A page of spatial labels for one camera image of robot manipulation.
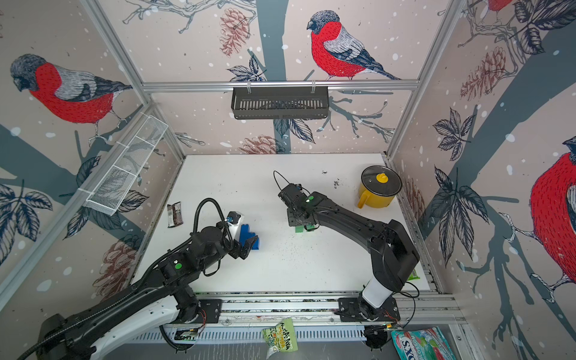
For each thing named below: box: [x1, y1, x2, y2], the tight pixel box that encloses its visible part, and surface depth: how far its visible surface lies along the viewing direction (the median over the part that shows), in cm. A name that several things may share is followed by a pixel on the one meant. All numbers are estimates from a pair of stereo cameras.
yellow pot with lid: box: [357, 165, 403, 209], surface depth 96 cm
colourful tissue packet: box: [391, 326, 456, 360], surface depth 67 cm
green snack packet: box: [261, 317, 299, 360], surface depth 70 cm
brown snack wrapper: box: [167, 201, 184, 228], surface depth 99 cm
